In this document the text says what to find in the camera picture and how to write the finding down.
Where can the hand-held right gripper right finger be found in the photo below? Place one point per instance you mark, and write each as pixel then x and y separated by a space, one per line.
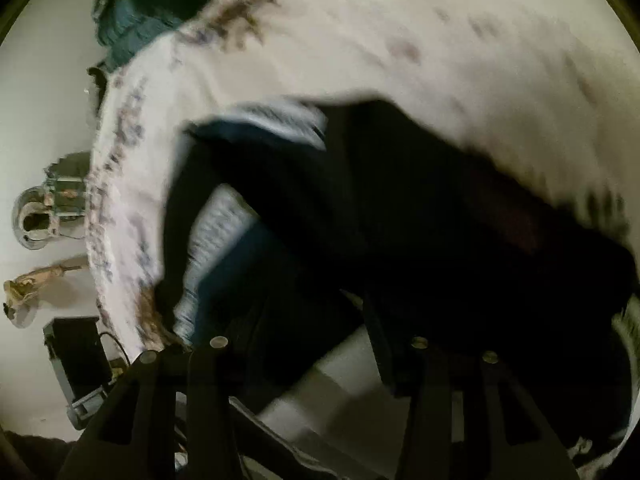
pixel 430 385

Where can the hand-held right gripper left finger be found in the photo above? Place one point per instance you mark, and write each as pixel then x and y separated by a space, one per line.
pixel 210 375

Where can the dark garment with white trim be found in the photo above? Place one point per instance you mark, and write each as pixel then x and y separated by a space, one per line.
pixel 380 220

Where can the black box device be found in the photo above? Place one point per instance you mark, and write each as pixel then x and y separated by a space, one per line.
pixel 80 360

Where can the floral printed bed sheet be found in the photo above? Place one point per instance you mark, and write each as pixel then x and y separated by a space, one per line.
pixel 400 40

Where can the dark green blanket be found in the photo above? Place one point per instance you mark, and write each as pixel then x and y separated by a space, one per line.
pixel 135 10

